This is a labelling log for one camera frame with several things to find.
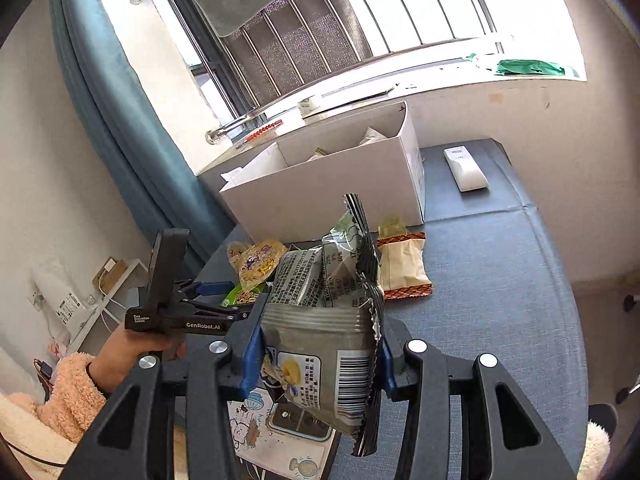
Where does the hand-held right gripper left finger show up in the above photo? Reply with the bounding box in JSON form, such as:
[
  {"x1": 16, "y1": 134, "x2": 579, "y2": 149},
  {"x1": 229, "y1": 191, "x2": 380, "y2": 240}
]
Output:
[{"x1": 70, "y1": 301, "x2": 269, "y2": 480}]

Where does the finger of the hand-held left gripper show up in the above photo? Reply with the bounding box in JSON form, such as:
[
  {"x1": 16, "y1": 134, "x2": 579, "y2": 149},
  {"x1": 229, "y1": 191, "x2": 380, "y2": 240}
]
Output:
[
  {"x1": 176, "y1": 280, "x2": 237, "y2": 300},
  {"x1": 192, "y1": 300, "x2": 251, "y2": 324}
]

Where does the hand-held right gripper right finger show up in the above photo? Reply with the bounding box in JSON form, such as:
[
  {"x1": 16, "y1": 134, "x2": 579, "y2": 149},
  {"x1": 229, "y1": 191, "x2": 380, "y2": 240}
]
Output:
[{"x1": 372, "y1": 320, "x2": 576, "y2": 480}]

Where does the bright green snack packet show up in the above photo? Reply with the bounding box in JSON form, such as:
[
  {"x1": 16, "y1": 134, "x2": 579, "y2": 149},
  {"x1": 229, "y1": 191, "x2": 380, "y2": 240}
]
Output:
[{"x1": 221, "y1": 282, "x2": 267, "y2": 309}]

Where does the clear yellow bun packet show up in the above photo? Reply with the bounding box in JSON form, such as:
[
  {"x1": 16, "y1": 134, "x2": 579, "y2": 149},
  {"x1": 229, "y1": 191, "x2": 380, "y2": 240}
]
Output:
[{"x1": 227, "y1": 238, "x2": 289, "y2": 293}]

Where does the grey foil snack packet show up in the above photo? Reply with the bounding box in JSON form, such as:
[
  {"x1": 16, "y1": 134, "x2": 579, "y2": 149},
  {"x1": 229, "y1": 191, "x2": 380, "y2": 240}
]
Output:
[{"x1": 260, "y1": 193, "x2": 387, "y2": 458}]

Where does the brown white snack packet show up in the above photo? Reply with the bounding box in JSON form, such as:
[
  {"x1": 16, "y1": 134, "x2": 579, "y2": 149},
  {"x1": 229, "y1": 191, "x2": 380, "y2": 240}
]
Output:
[{"x1": 376, "y1": 214, "x2": 434, "y2": 301}]

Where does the white cardboard box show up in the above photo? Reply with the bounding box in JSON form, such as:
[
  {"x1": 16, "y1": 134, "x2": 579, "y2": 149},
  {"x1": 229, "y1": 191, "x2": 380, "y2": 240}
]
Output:
[{"x1": 219, "y1": 101, "x2": 427, "y2": 253}]

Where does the person's left forearm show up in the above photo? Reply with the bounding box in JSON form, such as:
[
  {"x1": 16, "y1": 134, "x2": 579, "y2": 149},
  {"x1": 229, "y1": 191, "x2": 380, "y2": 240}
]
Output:
[{"x1": 34, "y1": 352, "x2": 109, "y2": 445}]

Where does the person's left hand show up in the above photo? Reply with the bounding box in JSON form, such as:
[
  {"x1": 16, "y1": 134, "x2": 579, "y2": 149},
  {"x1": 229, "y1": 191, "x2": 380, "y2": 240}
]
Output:
[{"x1": 87, "y1": 327, "x2": 188, "y2": 400}]

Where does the white shelf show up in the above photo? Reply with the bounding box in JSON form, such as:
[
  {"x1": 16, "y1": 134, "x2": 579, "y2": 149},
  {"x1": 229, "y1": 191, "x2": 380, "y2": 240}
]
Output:
[{"x1": 65, "y1": 257, "x2": 152, "y2": 356}]

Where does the small cardboard box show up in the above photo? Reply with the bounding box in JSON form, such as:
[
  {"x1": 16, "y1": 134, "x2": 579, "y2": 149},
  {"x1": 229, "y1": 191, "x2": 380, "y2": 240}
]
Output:
[{"x1": 92, "y1": 257, "x2": 129, "y2": 294}]

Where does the phone with cartoon case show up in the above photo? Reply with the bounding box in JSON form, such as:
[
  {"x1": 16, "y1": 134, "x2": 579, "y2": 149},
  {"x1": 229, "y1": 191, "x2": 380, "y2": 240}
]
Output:
[{"x1": 227, "y1": 385, "x2": 344, "y2": 480}]

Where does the white plastic package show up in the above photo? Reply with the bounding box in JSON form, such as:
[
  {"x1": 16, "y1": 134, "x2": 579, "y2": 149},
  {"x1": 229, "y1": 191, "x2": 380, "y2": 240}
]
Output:
[{"x1": 30, "y1": 259, "x2": 99, "y2": 342}]

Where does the blue curtain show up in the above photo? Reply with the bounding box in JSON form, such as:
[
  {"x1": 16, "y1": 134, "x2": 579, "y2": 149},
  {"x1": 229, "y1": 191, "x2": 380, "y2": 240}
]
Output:
[{"x1": 47, "y1": 0, "x2": 242, "y2": 272}]

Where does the red beaded pen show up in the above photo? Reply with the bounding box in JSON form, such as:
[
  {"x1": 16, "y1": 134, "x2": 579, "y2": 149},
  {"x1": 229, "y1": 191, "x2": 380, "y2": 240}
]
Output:
[{"x1": 235, "y1": 120, "x2": 285, "y2": 149}]

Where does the white remote control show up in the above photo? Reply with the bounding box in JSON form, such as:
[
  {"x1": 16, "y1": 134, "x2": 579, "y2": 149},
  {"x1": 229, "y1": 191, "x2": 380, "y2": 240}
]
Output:
[{"x1": 444, "y1": 144, "x2": 489, "y2": 192}]

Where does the person's fluffy cream clothing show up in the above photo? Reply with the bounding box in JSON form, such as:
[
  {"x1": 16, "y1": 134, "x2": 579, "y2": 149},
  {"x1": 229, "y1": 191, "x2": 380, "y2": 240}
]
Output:
[{"x1": 0, "y1": 392, "x2": 76, "y2": 480}]

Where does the dark mesh window screen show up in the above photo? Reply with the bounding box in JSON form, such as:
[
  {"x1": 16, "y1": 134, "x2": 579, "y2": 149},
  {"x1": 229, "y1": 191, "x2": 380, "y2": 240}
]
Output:
[{"x1": 225, "y1": 0, "x2": 372, "y2": 107}]

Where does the green plastic bag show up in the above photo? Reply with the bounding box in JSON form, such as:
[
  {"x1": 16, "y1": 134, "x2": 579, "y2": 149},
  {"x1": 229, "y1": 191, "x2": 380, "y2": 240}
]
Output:
[{"x1": 492, "y1": 58, "x2": 581, "y2": 79}]

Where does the red black cable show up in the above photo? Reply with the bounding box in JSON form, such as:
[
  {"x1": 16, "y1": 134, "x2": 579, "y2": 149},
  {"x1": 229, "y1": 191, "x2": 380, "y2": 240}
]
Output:
[{"x1": 32, "y1": 357, "x2": 54, "y2": 404}]

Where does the steel window guard rail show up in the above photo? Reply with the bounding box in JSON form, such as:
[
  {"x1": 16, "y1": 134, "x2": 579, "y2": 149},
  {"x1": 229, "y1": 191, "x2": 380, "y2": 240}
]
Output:
[{"x1": 130, "y1": 0, "x2": 517, "y2": 147}]

